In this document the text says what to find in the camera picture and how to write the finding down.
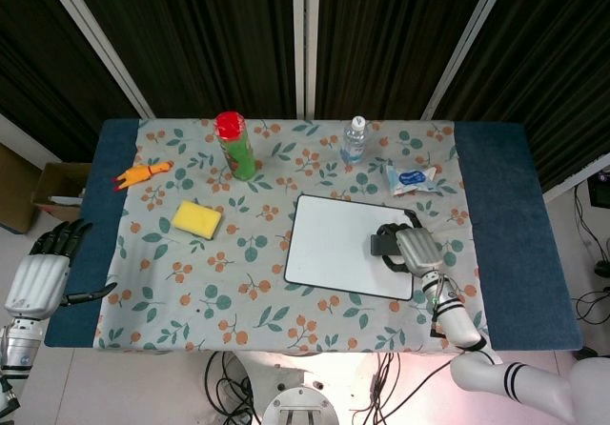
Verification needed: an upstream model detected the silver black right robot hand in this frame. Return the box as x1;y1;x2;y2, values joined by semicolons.
376;222;446;276

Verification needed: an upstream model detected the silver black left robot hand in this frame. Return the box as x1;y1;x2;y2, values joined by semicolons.
4;219;118;321

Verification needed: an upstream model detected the black whiteboard eraser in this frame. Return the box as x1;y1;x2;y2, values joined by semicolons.
370;233;404;257

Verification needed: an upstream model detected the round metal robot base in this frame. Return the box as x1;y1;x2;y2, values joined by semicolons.
261;378;340;425

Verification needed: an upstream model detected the white blue packet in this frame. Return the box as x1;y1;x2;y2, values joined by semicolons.
383;164;439;198

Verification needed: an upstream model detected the blue felt table cover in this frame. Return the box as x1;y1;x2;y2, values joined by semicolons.
44;118;585;353

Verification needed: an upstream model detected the brown cardboard box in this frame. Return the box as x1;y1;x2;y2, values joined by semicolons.
0;143;92;233

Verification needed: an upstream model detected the clear plastic water bottle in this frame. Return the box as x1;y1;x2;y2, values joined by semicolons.
339;115;371;166

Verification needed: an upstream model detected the orange rubber chicken toy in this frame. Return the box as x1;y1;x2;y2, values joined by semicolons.
111;159;175;193

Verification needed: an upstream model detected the floral printed tablecloth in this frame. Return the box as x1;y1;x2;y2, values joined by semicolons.
94;118;493;353

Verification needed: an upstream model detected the yellow sponge with green pad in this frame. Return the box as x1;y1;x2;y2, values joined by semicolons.
171;199;224;241

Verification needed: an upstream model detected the green chips can red lid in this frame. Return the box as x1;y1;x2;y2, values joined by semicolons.
213;111;259;182

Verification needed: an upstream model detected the dark pleated curtain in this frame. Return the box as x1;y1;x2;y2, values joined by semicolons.
0;0;610;192

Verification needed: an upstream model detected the white dry-erase board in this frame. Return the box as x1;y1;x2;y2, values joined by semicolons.
283;193;421;302

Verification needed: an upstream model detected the black cable bundle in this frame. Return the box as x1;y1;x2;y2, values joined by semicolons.
204;351;254;425
570;181;610;364
349;351;407;425

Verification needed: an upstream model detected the white metal frame post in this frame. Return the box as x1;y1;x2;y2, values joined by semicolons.
291;0;321;120
420;0;519;122
36;0;154;119

